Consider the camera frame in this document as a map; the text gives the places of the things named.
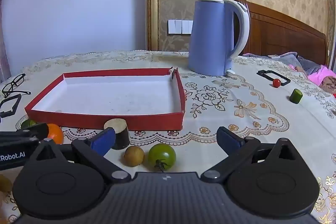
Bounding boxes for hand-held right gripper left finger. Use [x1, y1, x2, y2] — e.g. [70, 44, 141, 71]
[25, 127, 132, 184]

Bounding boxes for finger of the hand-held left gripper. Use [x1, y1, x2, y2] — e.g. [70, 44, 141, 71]
[0, 123, 49, 141]

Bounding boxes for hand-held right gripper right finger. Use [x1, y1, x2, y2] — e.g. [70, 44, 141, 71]
[200, 126, 302, 184]

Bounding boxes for small green tomato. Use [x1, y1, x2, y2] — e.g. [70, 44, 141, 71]
[21, 119, 37, 129]

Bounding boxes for orange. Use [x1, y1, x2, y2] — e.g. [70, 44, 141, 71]
[47, 123, 64, 145]

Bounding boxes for brown round fruit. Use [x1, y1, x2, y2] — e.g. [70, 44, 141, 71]
[123, 145, 145, 167]

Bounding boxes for red cardboard box lid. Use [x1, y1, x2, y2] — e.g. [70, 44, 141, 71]
[24, 68, 186, 131]

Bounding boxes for green pepper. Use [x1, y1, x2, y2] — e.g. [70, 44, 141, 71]
[290, 89, 303, 104]

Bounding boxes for cream embroidered tablecloth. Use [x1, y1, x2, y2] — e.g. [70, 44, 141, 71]
[0, 50, 336, 224]

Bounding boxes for pale yellow fruit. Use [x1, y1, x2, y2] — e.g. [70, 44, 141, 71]
[0, 174, 13, 192]

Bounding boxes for black eyeglasses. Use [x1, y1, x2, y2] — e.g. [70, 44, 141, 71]
[2, 73, 31, 98]

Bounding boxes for grey purple blanket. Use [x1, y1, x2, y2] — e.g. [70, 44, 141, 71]
[243, 51, 321, 75]

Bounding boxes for blue chair back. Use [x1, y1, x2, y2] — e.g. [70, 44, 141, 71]
[188, 0, 250, 76]

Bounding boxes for pink blanket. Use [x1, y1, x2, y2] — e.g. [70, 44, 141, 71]
[307, 65, 336, 98]

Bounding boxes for brown wooden headboard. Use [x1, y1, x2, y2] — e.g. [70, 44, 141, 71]
[234, 0, 328, 67]

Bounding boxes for black plastic frame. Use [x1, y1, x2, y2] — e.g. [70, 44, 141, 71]
[257, 70, 291, 86]
[0, 94, 22, 119]

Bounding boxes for white light switch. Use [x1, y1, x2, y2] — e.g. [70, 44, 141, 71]
[168, 19, 194, 35]

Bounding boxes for gold wall moulding frame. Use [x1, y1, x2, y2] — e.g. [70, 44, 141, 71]
[146, 0, 210, 51]

